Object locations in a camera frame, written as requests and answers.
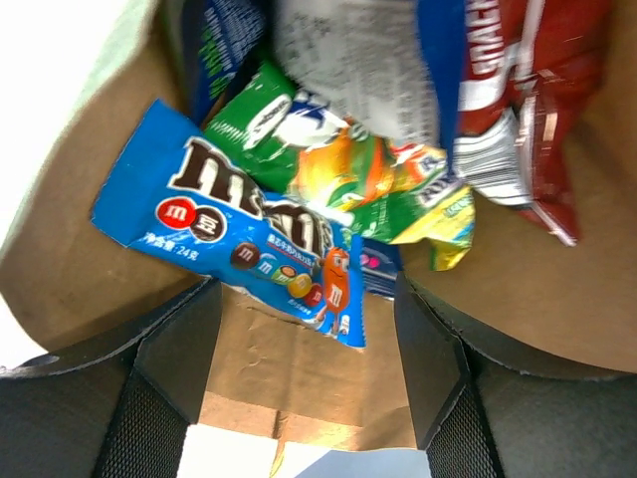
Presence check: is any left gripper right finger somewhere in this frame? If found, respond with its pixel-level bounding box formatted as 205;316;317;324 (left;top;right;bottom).
394;276;636;477

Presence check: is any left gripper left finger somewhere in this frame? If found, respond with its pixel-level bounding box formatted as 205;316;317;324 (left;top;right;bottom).
1;279;222;477

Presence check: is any green paper bag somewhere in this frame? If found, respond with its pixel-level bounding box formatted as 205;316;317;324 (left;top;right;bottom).
1;1;636;450

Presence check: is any blue M&M's packet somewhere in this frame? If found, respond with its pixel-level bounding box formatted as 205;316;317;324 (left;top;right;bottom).
92;101;366;349

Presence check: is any green yellow candy packet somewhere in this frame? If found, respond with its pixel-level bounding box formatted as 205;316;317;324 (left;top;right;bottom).
204;61;475;271

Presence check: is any red snack packet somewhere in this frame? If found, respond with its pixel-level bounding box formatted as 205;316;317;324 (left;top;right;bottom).
453;0;613;246

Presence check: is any dark blue snack packet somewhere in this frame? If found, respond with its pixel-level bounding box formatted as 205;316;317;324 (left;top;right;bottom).
180;0;266;124

